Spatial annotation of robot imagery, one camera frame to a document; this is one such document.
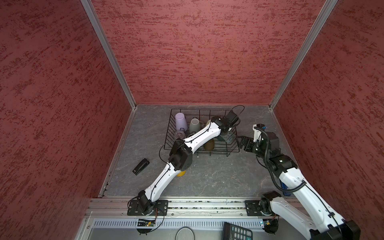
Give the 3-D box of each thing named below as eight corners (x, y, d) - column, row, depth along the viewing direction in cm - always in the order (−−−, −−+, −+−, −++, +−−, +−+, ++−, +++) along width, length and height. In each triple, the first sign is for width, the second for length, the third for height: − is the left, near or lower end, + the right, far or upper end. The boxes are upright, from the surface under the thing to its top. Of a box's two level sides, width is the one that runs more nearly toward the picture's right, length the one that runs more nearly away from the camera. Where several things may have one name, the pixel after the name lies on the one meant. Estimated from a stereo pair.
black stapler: (133, 172, 87) (131, 170, 84) (146, 159, 92) (144, 157, 89) (137, 176, 86) (135, 174, 83) (150, 163, 91) (148, 160, 88)
